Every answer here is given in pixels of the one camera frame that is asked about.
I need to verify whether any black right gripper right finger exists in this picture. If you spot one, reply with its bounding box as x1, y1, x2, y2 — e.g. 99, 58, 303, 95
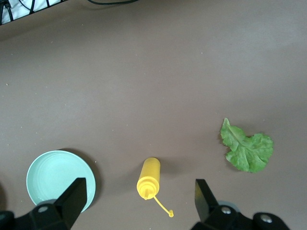
191, 179, 291, 230

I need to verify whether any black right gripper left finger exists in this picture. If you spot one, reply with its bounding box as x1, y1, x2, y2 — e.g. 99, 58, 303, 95
0, 177, 87, 230

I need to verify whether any green lettuce leaf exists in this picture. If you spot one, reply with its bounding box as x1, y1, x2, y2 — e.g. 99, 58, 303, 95
220, 117, 274, 173

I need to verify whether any yellow squeeze mustard bottle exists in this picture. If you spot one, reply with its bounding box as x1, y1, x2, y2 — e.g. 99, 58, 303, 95
136, 157, 175, 218

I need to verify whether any mint green round plate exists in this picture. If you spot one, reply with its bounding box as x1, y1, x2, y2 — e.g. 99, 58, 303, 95
25, 150, 96, 214

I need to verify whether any thin black cable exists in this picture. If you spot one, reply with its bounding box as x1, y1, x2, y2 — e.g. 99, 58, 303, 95
0, 0, 15, 24

